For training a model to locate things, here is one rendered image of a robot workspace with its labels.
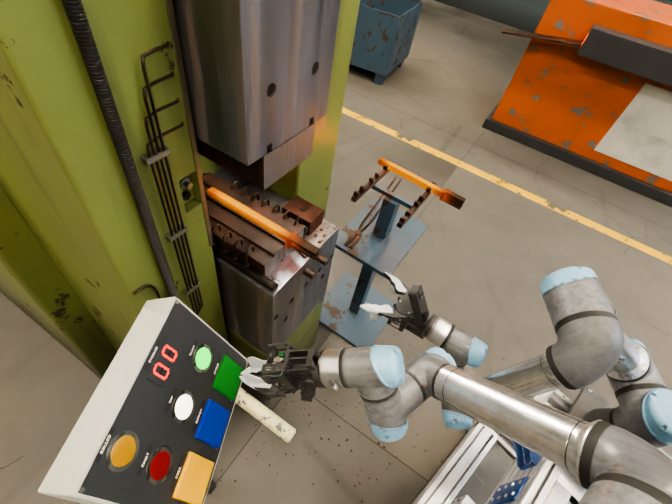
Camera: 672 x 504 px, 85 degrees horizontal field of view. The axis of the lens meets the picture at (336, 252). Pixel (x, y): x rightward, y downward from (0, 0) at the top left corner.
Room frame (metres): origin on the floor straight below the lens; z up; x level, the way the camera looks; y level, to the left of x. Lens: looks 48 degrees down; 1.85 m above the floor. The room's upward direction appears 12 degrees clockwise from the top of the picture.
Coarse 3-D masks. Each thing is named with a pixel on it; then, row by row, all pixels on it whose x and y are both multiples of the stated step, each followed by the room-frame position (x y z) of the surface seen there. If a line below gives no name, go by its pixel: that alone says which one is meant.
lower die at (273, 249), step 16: (208, 176) 0.98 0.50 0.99; (224, 192) 0.91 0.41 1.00; (240, 192) 0.93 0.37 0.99; (208, 208) 0.83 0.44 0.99; (224, 208) 0.84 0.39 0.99; (256, 208) 0.87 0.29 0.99; (272, 208) 0.89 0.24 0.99; (224, 224) 0.77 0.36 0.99; (240, 224) 0.79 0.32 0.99; (256, 224) 0.79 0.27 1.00; (288, 224) 0.83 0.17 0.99; (240, 240) 0.73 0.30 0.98; (256, 240) 0.74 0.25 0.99; (272, 240) 0.75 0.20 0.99; (240, 256) 0.69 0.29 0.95; (256, 256) 0.68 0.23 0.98; (272, 256) 0.69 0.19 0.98
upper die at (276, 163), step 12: (300, 132) 0.78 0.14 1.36; (312, 132) 0.83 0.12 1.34; (204, 144) 0.73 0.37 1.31; (288, 144) 0.73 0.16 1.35; (300, 144) 0.78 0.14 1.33; (312, 144) 0.83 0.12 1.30; (204, 156) 0.73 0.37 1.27; (216, 156) 0.71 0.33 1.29; (228, 156) 0.70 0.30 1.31; (264, 156) 0.66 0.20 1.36; (276, 156) 0.69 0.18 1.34; (288, 156) 0.74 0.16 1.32; (300, 156) 0.78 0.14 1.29; (228, 168) 0.70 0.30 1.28; (240, 168) 0.68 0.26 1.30; (252, 168) 0.67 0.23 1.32; (264, 168) 0.66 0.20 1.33; (276, 168) 0.69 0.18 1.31; (288, 168) 0.74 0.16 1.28; (252, 180) 0.67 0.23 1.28; (264, 180) 0.65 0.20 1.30; (276, 180) 0.70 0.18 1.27
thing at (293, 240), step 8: (208, 192) 0.89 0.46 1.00; (216, 192) 0.89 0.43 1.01; (224, 200) 0.86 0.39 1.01; (232, 200) 0.87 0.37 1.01; (240, 208) 0.84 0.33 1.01; (248, 208) 0.85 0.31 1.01; (248, 216) 0.82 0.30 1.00; (256, 216) 0.82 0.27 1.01; (264, 224) 0.79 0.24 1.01; (272, 224) 0.80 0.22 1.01; (280, 232) 0.77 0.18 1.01; (288, 232) 0.78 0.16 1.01; (296, 232) 0.78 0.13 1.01; (288, 240) 0.74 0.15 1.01; (296, 240) 0.75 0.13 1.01; (304, 240) 0.76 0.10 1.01; (296, 248) 0.74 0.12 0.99; (304, 248) 0.73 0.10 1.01; (312, 248) 0.73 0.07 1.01; (312, 256) 0.72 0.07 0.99
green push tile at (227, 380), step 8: (224, 360) 0.32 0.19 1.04; (232, 360) 0.34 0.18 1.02; (224, 368) 0.31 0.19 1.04; (232, 368) 0.32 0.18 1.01; (240, 368) 0.33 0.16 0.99; (216, 376) 0.29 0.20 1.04; (224, 376) 0.29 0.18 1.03; (232, 376) 0.31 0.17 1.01; (216, 384) 0.27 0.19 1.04; (224, 384) 0.28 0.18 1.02; (232, 384) 0.29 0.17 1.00; (224, 392) 0.27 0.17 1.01; (232, 392) 0.28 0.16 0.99
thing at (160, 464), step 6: (156, 456) 0.11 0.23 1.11; (162, 456) 0.11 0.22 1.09; (168, 456) 0.12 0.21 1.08; (156, 462) 0.10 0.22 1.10; (162, 462) 0.10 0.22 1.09; (168, 462) 0.11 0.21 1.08; (150, 468) 0.09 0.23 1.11; (156, 468) 0.09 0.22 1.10; (162, 468) 0.10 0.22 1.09; (168, 468) 0.10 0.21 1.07; (150, 474) 0.08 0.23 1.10; (156, 474) 0.09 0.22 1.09; (162, 474) 0.09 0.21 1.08
